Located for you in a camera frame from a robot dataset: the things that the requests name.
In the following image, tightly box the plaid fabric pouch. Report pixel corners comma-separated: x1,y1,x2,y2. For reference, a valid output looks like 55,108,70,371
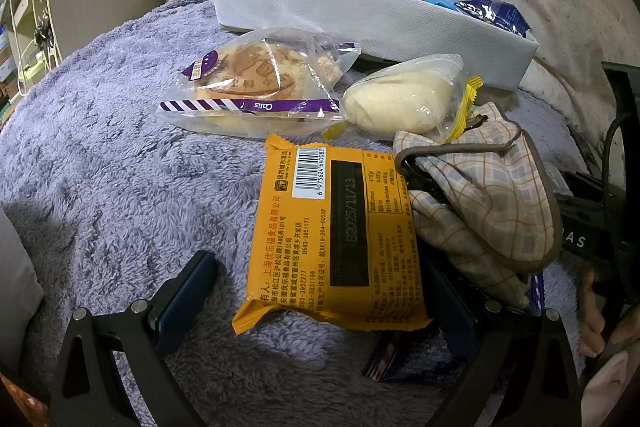
392,101,563,310

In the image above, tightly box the orange snack packet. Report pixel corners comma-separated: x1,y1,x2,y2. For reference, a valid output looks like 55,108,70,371
231,133,433,336

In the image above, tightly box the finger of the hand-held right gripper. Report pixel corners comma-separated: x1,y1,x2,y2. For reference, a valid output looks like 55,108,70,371
396,153,451,212

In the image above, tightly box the person's right hand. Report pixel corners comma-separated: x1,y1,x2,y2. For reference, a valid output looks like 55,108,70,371
579,268,640,359

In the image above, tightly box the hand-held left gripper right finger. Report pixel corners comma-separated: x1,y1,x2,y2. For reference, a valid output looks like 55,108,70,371
425,259,583,427

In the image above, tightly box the person's right forearm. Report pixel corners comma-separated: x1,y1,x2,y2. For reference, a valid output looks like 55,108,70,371
582,349,640,427

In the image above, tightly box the blue snack packet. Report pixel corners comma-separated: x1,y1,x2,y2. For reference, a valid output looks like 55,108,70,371
362,272,546,383
452,0,532,38

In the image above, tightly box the black cable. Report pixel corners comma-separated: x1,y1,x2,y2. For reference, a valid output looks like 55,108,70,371
599,112,636,188

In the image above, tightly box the purple-striped bread packet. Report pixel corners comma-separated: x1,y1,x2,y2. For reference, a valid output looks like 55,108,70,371
157,28,362,140

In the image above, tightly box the purple fleece blanket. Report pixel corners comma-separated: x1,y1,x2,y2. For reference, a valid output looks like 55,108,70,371
0,0,601,427

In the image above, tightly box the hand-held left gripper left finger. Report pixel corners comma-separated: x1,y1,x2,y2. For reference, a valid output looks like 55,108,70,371
47,251,218,427

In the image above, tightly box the white fabric storage bin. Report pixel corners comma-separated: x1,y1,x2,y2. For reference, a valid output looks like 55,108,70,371
206,0,540,88

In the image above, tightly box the white bun packet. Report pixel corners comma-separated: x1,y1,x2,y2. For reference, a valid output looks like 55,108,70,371
325,53,483,145

